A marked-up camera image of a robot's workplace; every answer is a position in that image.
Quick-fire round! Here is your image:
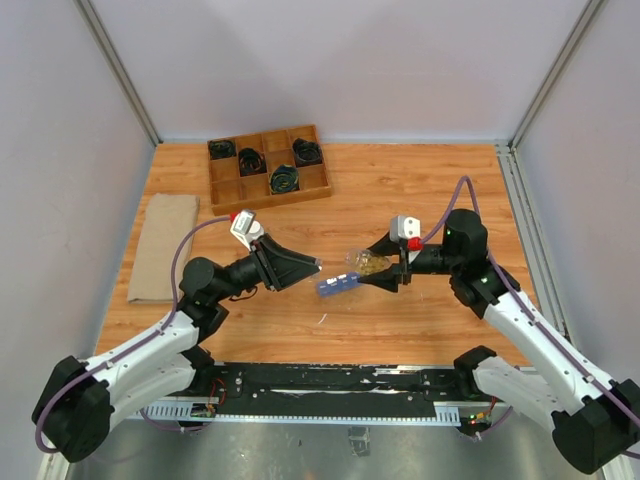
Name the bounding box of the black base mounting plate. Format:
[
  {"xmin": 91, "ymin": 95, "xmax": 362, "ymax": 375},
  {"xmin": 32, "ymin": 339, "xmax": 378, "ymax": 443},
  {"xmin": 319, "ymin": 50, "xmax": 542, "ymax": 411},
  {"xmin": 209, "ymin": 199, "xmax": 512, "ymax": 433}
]
[{"xmin": 169, "ymin": 363, "xmax": 492, "ymax": 420}]

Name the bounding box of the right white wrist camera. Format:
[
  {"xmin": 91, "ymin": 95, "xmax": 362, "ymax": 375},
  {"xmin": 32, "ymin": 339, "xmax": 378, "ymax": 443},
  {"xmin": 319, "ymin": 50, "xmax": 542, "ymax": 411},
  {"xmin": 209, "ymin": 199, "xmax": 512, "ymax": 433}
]
[{"xmin": 389, "ymin": 215, "xmax": 421, "ymax": 243}]

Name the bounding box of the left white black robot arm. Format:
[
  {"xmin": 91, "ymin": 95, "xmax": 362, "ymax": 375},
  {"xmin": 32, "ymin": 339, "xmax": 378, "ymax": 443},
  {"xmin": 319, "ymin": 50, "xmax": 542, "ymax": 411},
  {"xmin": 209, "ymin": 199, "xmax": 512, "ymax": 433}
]
[{"xmin": 31, "ymin": 234, "xmax": 321, "ymax": 463}]

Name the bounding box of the clear jar of yellow pills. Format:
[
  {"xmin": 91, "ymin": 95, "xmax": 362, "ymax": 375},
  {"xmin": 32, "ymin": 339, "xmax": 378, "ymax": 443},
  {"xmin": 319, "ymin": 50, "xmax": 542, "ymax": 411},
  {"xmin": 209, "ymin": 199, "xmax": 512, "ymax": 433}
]
[{"xmin": 345, "ymin": 249, "xmax": 391, "ymax": 277}]

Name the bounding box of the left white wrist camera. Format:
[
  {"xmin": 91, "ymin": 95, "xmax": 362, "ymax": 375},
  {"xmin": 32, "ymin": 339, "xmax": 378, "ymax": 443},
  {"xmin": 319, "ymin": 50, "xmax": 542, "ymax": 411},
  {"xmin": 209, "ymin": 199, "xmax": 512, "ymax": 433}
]
[{"xmin": 230, "ymin": 209, "xmax": 264, "ymax": 249}]

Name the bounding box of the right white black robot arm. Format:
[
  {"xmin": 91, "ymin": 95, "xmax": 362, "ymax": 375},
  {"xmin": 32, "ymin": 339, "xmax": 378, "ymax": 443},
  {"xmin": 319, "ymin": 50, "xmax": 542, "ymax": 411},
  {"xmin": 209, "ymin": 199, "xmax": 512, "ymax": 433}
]
[{"xmin": 360, "ymin": 209, "xmax": 639, "ymax": 474}]

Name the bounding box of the folded beige cloth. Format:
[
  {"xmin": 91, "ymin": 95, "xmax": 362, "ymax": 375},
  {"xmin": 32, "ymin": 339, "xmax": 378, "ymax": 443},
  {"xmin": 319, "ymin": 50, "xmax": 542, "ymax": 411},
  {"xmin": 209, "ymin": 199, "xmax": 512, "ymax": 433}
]
[{"xmin": 127, "ymin": 193, "xmax": 199, "ymax": 304}]

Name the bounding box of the blue weekly pill organizer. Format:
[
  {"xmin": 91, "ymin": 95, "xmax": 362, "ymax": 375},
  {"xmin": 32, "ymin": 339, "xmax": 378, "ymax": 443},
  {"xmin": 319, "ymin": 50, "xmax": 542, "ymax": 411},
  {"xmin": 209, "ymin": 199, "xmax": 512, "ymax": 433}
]
[{"xmin": 315, "ymin": 272, "xmax": 361, "ymax": 298}]

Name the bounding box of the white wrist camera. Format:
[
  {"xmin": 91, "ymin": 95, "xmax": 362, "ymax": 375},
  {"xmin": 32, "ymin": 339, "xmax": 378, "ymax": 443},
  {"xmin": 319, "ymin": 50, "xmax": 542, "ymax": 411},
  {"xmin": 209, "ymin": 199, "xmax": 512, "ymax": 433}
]
[
  {"xmin": 230, "ymin": 209, "xmax": 264, "ymax": 249},
  {"xmin": 389, "ymin": 215, "xmax": 421, "ymax": 243}
]

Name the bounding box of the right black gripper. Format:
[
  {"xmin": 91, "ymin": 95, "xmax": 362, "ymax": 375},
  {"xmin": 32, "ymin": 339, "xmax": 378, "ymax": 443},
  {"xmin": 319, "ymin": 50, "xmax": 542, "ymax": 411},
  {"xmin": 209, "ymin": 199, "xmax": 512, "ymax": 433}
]
[{"xmin": 358, "ymin": 231, "xmax": 461, "ymax": 292}]

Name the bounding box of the wooden compartment tray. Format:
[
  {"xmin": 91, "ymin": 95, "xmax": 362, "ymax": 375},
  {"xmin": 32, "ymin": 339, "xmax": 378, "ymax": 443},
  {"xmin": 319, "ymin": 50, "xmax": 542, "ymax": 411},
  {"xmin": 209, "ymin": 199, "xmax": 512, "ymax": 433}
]
[{"xmin": 207, "ymin": 124, "xmax": 332, "ymax": 215}]

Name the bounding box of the grey slotted cable duct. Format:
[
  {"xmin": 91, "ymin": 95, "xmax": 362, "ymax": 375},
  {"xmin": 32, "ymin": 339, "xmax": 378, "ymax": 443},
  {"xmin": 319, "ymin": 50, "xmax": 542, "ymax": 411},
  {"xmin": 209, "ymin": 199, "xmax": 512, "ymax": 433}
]
[{"xmin": 143, "ymin": 400, "xmax": 462, "ymax": 427}]

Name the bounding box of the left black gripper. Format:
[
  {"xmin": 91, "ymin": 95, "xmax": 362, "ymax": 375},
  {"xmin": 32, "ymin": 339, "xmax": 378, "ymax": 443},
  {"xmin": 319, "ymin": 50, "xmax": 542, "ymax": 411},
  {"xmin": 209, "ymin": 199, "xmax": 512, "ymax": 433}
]
[{"xmin": 213, "ymin": 233, "xmax": 320, "ymax": 302}]

